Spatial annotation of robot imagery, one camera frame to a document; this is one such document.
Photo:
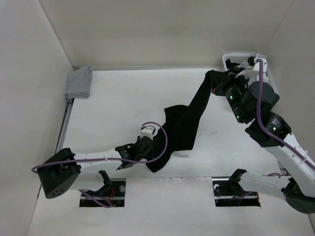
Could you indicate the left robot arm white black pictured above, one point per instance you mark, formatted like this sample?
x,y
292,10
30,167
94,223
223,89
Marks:
x,y
86,171

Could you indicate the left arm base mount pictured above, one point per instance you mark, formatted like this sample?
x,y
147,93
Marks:
x,y
112,197

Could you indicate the black tank top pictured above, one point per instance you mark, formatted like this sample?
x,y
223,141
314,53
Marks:
x,y
181,123

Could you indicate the folded grey tank top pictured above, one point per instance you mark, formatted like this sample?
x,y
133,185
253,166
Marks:
x,y
78,84

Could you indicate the left metal table rail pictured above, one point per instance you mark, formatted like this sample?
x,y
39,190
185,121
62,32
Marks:
x,y
64,126

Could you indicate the white plastic basket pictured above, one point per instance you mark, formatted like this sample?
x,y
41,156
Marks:
x,y
242,60

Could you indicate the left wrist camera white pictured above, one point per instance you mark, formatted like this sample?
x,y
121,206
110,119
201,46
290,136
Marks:
x,y
147,131

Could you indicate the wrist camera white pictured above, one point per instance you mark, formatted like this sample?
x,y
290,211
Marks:
x,y
256,66
147,131

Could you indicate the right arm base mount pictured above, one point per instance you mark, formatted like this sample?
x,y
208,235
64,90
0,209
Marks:
x,y
228,194

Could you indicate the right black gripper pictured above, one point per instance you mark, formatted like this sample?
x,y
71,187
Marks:
x,y
229,78

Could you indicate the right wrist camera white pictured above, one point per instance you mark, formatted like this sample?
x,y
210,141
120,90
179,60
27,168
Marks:
x,y
256,66

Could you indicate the black garment in basket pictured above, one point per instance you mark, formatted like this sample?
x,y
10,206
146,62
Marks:
x,y
230,65

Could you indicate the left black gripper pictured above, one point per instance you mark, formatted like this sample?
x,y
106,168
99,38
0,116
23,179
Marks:
x,y
151,156

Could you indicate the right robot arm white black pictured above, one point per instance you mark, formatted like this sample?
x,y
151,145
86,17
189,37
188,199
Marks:
x,y
252,104

